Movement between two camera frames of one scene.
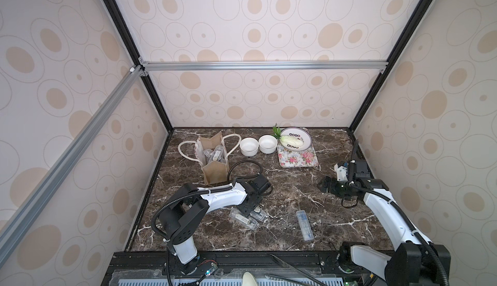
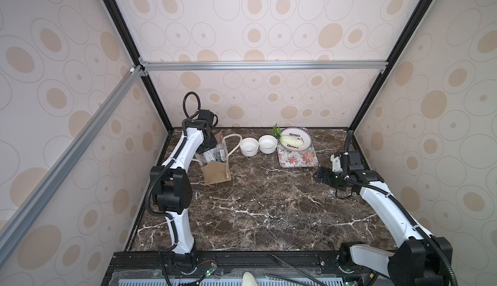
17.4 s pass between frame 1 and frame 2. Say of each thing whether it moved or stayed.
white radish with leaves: stayed
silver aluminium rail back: stayed
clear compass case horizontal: moved
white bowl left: stayed
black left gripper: moved
